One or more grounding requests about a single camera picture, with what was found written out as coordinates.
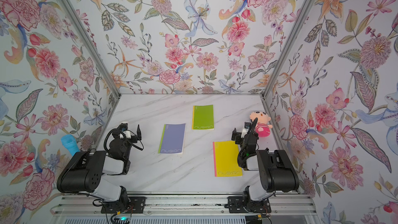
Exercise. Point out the aluminium front rail frame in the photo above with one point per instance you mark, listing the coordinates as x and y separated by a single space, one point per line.
181 208

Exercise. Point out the pink plush doll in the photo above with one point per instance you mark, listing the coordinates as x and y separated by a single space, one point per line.
263 126

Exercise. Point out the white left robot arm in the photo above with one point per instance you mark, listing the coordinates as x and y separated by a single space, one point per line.
85 172

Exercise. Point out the blue toy microphone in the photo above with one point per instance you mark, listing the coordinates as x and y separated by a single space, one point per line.
70 143

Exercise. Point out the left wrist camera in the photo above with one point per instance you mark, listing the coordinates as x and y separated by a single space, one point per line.
123 127

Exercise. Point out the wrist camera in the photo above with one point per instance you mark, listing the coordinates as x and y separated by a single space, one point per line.
123 127
246 128

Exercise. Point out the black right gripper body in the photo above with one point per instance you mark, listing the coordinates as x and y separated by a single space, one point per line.
239 140

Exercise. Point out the purple cover lined notebook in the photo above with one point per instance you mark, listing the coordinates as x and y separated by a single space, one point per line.
172 139

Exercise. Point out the yellow cover lined notebook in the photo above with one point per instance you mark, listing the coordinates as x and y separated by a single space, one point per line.
225 159

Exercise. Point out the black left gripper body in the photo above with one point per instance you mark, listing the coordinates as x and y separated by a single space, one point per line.
127 145

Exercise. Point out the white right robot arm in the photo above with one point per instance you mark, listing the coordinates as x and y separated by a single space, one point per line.
276 171

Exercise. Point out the green nusign notebook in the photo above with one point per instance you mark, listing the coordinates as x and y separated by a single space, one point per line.
203 117

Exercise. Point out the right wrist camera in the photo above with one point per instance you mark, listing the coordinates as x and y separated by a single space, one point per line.
246 128

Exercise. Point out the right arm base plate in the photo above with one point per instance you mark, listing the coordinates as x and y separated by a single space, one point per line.
242 205

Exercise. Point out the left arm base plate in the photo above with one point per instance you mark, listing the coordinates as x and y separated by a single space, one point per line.
130 205

